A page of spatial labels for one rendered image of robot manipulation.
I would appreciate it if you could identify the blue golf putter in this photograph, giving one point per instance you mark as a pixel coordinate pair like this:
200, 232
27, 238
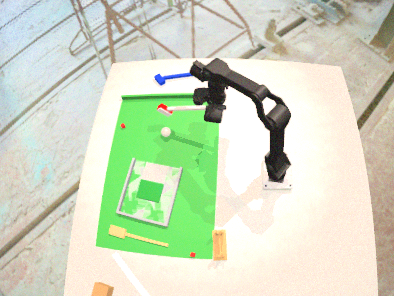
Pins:
161, 80

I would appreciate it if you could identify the white thin flat bar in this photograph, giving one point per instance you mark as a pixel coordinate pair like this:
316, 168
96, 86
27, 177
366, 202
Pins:
129, 274

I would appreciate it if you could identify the white golf ball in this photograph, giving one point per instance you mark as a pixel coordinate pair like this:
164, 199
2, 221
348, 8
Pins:
165, 131

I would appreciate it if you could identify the green putting mat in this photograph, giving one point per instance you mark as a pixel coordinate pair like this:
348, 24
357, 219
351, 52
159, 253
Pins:
193, 145

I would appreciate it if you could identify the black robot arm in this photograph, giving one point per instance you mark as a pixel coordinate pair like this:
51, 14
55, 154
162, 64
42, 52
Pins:
218, 75

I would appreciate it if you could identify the tan cardboard box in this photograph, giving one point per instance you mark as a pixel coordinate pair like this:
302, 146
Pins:
101, 289

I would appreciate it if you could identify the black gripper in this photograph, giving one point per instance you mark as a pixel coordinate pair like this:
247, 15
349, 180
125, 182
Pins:
214, 112

